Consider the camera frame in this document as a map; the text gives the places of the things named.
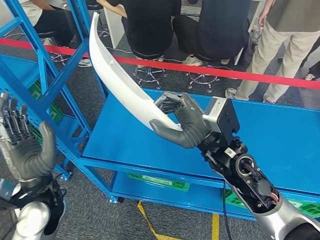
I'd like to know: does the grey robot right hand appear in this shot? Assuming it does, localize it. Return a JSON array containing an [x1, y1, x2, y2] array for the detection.
[[149, 91, 213, 150]]

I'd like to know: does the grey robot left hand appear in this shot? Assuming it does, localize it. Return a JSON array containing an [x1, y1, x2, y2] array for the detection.
[[0, 91, 58, 183]]

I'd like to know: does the white curved plastic part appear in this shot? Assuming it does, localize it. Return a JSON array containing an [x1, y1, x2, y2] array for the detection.
[[88, 11, 183, 133]]

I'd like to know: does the blue metal shelf rack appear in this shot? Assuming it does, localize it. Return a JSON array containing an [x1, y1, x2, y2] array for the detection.
[[0, 0, 320, 223]]

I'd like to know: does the green plastic crate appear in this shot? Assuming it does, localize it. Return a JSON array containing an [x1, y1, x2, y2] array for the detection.
[[127, 172, 191, 193], [29, 124, 44, 147], [222, 188, 320, 220], [28, 81, 63, 125]]

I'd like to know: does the black stool chrome base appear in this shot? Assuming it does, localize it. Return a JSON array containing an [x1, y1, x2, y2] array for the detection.
[[36, 31, 67, 63], [131, 49, 168, 90], [185, 52, 220, 94], [86, 0, 111, 38]]

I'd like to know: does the red barrier tape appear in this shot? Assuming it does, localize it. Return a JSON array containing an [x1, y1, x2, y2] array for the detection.
[[0, 37, 320, 91]]

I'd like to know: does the person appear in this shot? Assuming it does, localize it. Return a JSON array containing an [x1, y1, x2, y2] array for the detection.
[[171, 0, 253, 67], [276, 34, 320, 82], [224, 0, 320, 105], [96, 0, 183, 63], [18, 0, 94, 68]]

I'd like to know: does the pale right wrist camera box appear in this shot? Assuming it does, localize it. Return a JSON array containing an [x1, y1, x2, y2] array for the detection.
[[202, 96, 241, 146]]

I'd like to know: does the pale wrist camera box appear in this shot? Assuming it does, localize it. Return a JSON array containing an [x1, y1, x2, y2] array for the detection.
[[0, 178, 17, 210], [202, 96, 241, 146]]

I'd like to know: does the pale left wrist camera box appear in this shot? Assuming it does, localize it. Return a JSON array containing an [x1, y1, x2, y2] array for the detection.
[[0, 178, 17, 210]]

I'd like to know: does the black cable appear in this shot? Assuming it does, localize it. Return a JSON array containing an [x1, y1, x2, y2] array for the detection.
[[222, 180, 232, 240]]

